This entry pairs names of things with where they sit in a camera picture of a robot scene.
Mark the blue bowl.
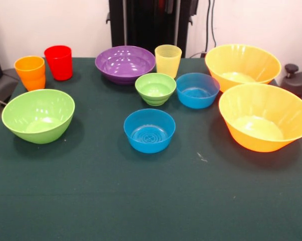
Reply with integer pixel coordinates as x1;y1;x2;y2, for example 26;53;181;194
123;108;177;154
176;72;221;109

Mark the yellow cup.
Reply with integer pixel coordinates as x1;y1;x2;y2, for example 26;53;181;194
155;44;183;79

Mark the small green bowl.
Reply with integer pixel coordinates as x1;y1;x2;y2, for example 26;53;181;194
134;72;177;107

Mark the purple bowl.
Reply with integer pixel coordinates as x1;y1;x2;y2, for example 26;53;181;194
94;45;157;85

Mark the dark green table cloth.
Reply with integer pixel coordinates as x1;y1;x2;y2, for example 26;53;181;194
0;57;302;241

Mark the large orange bowl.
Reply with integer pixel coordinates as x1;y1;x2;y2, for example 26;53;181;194
205;44;282;93
218;83;302;153

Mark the red cup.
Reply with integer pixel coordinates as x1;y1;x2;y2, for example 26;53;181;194
44;45;73;81

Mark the large green bowl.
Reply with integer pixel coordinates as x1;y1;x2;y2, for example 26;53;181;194
1;88;76;145

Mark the orange cup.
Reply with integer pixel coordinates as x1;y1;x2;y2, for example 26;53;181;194
14;55;46;91

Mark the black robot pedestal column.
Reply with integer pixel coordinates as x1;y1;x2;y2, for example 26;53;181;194
106;0;199;59

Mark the black wall cable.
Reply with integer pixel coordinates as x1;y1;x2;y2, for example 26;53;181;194
207;0;217;48

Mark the black pedestal foot with knob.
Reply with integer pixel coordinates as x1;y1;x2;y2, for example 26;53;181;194
281;63;302;100

